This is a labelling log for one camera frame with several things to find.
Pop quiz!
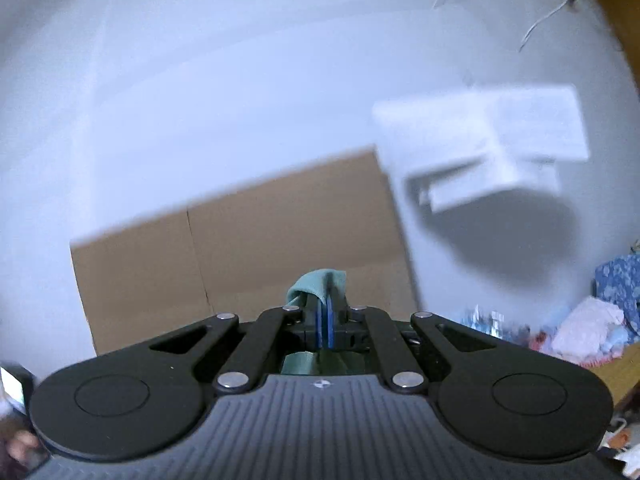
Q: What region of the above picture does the brown cardboard sheet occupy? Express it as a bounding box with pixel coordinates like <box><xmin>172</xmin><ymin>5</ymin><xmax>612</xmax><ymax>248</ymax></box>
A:
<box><xmin>70</xmin><ymin>144</ymin><xmax>422</xmax><ymax>357</ymax></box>

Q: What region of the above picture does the pink folded clothes pile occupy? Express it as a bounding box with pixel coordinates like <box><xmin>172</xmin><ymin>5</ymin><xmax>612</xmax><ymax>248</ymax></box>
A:
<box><xmin>542</xmin><ymin>296</ymin><xmax>627</xmax><ymax>365</ymax></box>

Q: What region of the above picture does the wooden furniture panel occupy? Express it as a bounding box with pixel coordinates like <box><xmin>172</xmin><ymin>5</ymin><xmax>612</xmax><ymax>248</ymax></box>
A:
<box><xmin>585</xmin><ymin>0</ymin><xmax>640</xmax><ymax>86</ymax></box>

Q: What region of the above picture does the wooden bed frame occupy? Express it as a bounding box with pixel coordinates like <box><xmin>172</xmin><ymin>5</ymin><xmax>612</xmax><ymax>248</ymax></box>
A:
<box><xmin>585</xmin><ymin>344</ymin><xmax>640</xmax><ymax>411</ymax></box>

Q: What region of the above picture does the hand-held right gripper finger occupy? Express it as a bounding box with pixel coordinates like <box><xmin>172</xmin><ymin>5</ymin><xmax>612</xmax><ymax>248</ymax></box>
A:
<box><xmin>145</xmin><ymin>300</ymin><xmax>326</xmax><ymax>395</ymax></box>
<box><xmin>326</xmin><ymin>300</ymin><xmax>506</xmax><ymax>395</ymax></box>

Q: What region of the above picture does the thin wall wire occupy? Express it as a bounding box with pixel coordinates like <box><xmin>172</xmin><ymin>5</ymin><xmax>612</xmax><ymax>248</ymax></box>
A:
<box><xmin>517</xmin><ymin>0</ymin><xmax>584</xmax><ymax>54</ymax></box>

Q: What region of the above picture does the teal green cloth garment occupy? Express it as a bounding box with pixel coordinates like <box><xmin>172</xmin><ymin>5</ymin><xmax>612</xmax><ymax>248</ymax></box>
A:
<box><xmin>281</xmin><ymin>268</ymin><xmax>372</xmax><ymax>376</ymax></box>

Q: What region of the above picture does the white wall-mounted unit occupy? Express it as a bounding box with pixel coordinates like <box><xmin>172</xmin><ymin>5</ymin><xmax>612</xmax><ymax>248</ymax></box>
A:
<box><xmin>372</xmin><ymin>85</ymin><xmax>590</xmax><ymax>214</ymax></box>

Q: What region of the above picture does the clear plastic packaging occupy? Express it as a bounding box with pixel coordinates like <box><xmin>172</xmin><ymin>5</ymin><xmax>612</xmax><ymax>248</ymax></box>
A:
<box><xmin>450</xmin><ymin>304</ymin><xmax>532</xmax><ymax>342</ymax></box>

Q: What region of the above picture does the blue floral cloth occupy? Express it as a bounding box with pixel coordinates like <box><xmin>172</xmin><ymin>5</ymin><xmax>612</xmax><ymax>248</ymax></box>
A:
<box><xmin>593</xmin><ymin>254</ymin><xmax>640</xmax><ymax>337</ymax></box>

